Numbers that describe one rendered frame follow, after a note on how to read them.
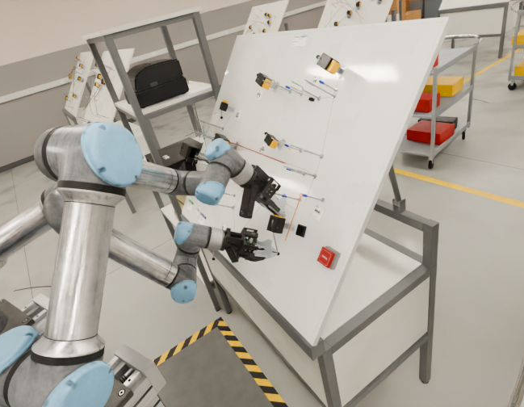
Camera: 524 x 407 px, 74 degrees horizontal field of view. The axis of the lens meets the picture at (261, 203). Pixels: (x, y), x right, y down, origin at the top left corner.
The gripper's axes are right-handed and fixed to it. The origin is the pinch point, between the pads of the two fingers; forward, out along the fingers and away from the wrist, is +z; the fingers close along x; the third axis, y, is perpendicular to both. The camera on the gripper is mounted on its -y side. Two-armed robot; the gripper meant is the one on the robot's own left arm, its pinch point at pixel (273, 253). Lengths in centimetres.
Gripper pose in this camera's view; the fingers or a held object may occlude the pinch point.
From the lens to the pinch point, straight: 126.0
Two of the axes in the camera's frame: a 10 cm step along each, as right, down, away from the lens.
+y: 3.7, -6.0, -7.1
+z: 9.3, 2.2, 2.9
